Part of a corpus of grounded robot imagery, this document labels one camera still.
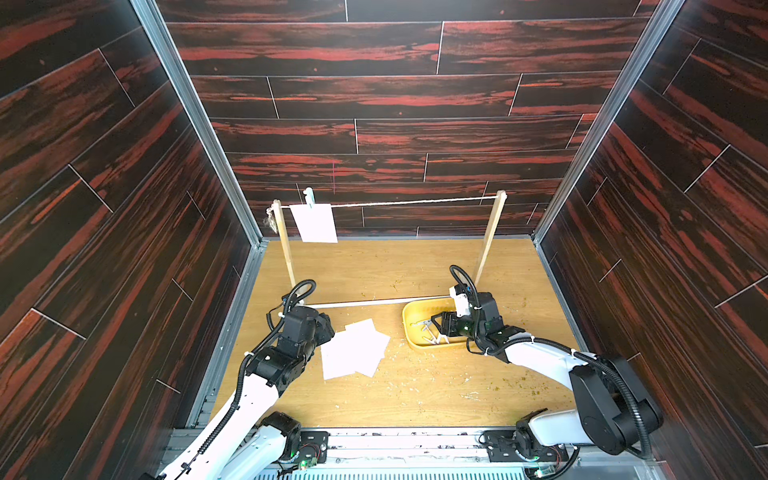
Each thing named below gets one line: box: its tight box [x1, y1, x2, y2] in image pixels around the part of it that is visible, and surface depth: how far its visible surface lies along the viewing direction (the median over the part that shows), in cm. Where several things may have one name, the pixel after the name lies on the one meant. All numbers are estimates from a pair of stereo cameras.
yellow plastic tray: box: [402, 297, 468, 348], surface depth 96 cm
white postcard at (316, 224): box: [289, 203, 338, 243], surface depth 72 cm
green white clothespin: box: [303, 187, 315, 209], surface depth 65 cm
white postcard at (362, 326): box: [344, 318, 376, 334], surface depth 98 cm
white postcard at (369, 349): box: [354, 330, 390, 378], surface depth 93 cm
